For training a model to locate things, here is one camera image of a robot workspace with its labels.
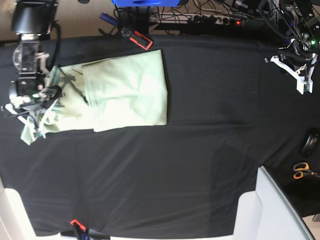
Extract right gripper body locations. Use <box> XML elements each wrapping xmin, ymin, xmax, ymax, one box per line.
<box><xmin>9</xmin><ymin>82</ymin><xmax>63</xmax><ymax>112</ymax></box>

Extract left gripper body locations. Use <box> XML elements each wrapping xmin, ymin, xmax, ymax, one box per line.
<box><xmin>277</xmin><ymin>39</ymin><xmax>320</xmax><ymax>73</ymax></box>

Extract light green T-shirt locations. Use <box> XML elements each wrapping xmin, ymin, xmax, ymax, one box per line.
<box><xmin>19</xmin><ymin>48</ymin><xmax>168</xmax><ymax>146</ymax></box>

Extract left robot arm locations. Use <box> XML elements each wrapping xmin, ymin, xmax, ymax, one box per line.
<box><xmin>257</xmin><ymin>0</ymin><xmax>320</xmax><ymax>74</ymax></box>

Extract black table cloth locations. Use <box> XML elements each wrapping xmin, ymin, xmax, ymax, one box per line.
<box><xmin>0</xmin><ymin>35</ymin><xmax>320</xmax><ymax>239</ymax></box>

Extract black tape roll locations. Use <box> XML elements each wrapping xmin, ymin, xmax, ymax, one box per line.
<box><xmin>300</xmin><ymin>133</ymin><xmax>320</xmax><ymax>158</ymax></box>

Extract white power strip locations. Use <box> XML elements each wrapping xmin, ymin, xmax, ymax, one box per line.
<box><xmin>149</xmin><ymin>12</ymin><xmax>237</xmax><ymax>25</ymax></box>

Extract black and red clamp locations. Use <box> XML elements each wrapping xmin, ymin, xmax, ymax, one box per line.
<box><xmin>120</xmin><ymin>27</ymin><xmax>153</xmax><ymax>51</ymax></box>

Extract white chair left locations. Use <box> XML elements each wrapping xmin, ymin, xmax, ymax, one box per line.
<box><xmin>0</xmin><ymin>180</ymin><xmax>37</xmax><ymax>240</ymax></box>

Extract white chair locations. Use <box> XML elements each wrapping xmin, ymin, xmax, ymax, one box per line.
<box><xmin>0</xmin><ymin>180</ymin><xmax>37</xmax><ymax>240</ymax></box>
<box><xmin>232</xmin><ymin>166</ymin><xmax>314</xmax><ymax>240</ymax></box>

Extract blue box stand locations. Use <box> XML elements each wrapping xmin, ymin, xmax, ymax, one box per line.
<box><xmin>111</xmin><ymin>0</ymin><xmax>180</xmax><ymax>7</ymax></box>

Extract white chair right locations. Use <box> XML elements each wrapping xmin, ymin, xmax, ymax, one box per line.
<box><xmin>232</xmin><ymin>166</ymin><xmax>314</xmax><ymax>240</ymax></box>

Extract red clamp bottom edge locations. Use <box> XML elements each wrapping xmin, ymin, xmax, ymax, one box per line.
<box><xmin>69</xmin><ymin>219</ymin><xmax>111</xmax><ymax>240</ymax></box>

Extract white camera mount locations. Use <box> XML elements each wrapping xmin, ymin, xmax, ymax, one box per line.
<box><xmin>264</xmin><ymin>53</ymin><xmax>318</xmax><ymax>95</ymax></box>
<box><xmin>1</xmin><ymin>99</ymin><xmax>58</xmax><ymax>141</ymax></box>

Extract orange handled scissors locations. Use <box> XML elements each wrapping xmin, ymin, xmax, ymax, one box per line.
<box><xmin>292</xmin><ymin>162</ymin><xmax>320</xmax><ymax>180</ymax></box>

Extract blue handle clamp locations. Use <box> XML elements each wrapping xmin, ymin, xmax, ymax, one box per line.
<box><xmin>99</xmin><ymin>13</ymin><xmax>118</xmax><ymax>27</ymax></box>

